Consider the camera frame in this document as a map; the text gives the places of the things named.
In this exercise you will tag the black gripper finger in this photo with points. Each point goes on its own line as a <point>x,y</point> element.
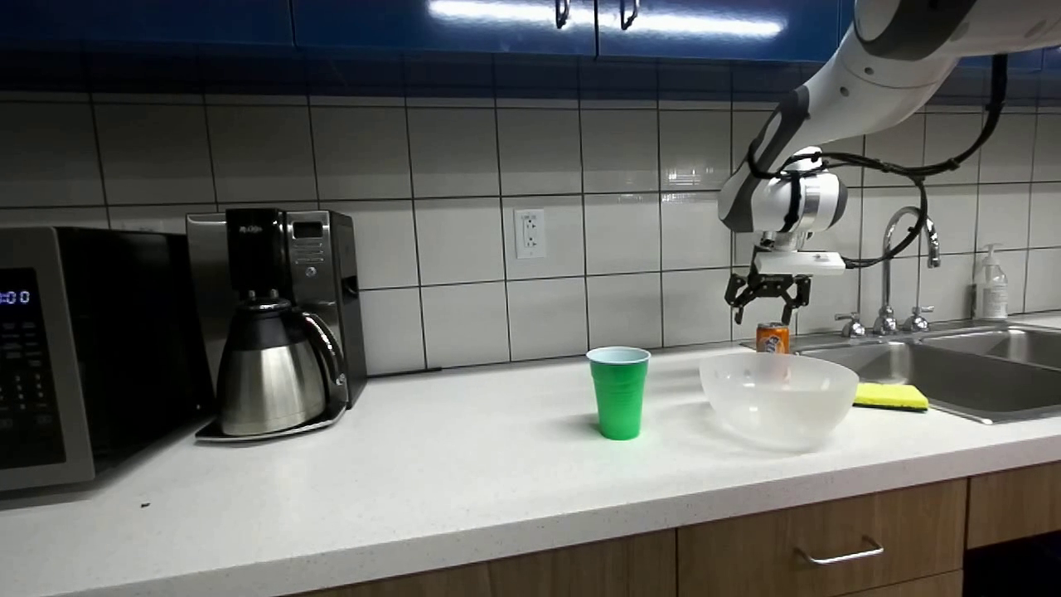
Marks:
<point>801,302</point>
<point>737,296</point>

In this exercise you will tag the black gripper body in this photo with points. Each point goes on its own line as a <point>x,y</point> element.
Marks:
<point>770,287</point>

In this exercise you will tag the orange soda can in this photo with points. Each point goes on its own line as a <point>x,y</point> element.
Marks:
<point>774,337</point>

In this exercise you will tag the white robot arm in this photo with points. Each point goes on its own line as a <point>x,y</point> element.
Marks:
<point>884,67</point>

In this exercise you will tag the translucent white plastic bowl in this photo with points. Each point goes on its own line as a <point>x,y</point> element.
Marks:
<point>781,402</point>

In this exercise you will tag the chrome sink faucet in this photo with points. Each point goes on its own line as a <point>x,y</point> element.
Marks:
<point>886,276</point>

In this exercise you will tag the yellow sponge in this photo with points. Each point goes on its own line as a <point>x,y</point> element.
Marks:
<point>890,396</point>

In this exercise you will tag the green plastic cup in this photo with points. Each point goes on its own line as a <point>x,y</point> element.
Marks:
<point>616,399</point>

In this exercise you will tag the stainless steel sink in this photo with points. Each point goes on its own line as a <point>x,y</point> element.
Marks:
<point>972,369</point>

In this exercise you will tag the clear soap bottle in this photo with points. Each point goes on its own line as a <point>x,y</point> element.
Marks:
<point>991,290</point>

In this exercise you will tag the blue upper cabinet door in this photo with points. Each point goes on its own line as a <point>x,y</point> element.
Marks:
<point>685,21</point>
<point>275,21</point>

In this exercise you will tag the small wooden drawer front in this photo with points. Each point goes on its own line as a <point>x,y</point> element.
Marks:
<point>1016,502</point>

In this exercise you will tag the wooden cabinet front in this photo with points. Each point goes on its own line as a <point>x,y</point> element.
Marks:
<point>531,574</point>

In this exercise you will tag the black silver coffee maker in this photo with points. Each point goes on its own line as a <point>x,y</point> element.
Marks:
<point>310,252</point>

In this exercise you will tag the stainless steel carafe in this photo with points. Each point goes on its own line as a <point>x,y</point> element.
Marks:
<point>270,376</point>

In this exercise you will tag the black silver microwave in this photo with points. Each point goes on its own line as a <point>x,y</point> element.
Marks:
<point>120,343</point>

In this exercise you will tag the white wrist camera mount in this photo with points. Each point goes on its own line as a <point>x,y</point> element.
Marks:
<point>802,262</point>

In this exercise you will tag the white wall outlet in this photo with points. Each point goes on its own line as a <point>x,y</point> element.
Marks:
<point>531,234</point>

